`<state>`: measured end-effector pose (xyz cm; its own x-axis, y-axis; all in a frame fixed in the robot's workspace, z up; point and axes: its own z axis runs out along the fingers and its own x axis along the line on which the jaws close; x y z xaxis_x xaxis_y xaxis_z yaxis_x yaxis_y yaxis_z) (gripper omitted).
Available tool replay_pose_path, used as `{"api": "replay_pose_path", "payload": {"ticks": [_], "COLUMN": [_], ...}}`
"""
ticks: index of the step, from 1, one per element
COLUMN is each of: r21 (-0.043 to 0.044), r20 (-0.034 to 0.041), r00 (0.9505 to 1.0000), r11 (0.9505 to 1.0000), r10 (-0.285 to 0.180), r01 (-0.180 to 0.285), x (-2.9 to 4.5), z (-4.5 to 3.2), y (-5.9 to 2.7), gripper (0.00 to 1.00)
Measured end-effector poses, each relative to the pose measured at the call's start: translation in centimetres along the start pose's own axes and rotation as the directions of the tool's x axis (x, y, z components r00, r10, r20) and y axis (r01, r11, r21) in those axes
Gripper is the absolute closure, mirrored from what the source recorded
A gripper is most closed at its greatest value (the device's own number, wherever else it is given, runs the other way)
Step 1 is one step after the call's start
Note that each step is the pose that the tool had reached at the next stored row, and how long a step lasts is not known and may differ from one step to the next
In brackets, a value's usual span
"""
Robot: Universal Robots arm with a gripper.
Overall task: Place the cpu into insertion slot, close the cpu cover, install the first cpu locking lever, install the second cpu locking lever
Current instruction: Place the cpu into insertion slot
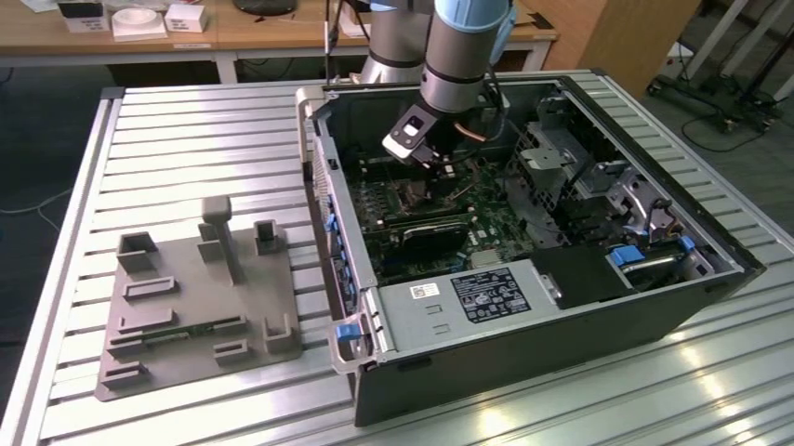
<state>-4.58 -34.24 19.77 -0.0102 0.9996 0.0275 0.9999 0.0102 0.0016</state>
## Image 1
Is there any silver topped CPU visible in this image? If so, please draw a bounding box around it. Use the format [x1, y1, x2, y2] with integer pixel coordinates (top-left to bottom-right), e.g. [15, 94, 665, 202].
[401, 184, 431, 208]

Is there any CPU socket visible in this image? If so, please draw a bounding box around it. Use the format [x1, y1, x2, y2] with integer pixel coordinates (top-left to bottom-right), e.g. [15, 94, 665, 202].
[390, 176, 451, 217]

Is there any green motherboard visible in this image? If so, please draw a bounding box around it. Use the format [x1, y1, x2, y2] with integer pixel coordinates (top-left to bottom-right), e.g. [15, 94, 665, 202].
[345, 152, 537, 287]

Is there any silver perforated drive cage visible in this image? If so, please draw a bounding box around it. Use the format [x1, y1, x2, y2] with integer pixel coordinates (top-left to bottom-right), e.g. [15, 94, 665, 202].
[505, 95, 627, 247]

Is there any black graphics card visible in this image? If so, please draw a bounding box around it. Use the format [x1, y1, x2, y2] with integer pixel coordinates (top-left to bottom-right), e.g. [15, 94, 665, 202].
[395, 220, 471, 260]

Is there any white paper box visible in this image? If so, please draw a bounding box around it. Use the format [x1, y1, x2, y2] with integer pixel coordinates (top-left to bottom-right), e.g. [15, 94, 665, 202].
[338, 0, 374, 38]

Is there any wooden cabinet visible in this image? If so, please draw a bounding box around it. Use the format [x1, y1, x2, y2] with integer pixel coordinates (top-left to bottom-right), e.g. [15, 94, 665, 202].
[543, 0, 706, 99]

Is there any black plastic shroud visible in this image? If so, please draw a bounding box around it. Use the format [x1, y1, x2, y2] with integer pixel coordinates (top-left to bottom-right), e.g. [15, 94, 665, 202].
[531, 243, 642, 311]

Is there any wooden desk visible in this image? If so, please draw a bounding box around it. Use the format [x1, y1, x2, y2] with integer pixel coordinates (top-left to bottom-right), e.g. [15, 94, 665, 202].
[0, 0, 561, 85]

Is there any blue drive latch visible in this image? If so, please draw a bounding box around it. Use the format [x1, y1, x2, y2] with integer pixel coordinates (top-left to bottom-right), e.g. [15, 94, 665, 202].
[609, 245, 645, 269]

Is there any black wheeled stand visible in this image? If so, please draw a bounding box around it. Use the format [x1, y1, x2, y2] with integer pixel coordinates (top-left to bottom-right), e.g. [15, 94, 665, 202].
[645, 0, 794, 137]

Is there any grey power supply unit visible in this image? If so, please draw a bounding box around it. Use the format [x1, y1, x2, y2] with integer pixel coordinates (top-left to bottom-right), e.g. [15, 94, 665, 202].
[363, 257, 563, 362]

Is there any black round object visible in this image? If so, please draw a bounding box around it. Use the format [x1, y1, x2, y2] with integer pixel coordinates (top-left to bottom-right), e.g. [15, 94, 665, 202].
[232, 0, 301, 14]

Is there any plain white box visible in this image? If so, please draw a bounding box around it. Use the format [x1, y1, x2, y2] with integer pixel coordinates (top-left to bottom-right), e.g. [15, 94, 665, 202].
[163, 3, 211, 34]

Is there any black PC case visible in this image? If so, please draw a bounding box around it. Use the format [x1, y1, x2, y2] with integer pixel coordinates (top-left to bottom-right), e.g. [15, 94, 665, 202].
[294, 73, 768, 427]

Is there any grey parts rack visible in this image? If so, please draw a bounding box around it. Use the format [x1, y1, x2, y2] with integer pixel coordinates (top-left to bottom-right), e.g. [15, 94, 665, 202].
[92, 194, 307, 403]

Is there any green RAM stick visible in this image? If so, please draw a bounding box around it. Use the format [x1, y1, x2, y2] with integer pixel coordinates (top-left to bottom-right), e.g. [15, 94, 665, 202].
[140, 323, 220, 348]

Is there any white box black insert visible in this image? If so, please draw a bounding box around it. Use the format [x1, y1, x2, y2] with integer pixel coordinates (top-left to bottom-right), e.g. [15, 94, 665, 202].
[59, 0, 107, 34]

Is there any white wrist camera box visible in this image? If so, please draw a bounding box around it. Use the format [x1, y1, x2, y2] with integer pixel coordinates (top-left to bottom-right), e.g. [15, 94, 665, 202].
[379, 103, 437, 165]

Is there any silver metal bracket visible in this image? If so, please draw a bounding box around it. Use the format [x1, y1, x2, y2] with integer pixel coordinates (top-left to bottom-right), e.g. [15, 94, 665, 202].
[521, 147, 575, 171]

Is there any black hanging cable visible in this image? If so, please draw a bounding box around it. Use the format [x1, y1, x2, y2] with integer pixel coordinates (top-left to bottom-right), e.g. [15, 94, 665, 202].
[321, 0, 341, 88]

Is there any multicolour wire bundle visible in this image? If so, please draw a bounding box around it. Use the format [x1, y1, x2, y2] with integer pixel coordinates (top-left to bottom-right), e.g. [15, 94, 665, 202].
[642, 199, 684, 245]

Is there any white floor cable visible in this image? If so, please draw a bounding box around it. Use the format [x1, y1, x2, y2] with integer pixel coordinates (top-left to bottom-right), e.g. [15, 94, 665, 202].
[0, 189, 71, 230]

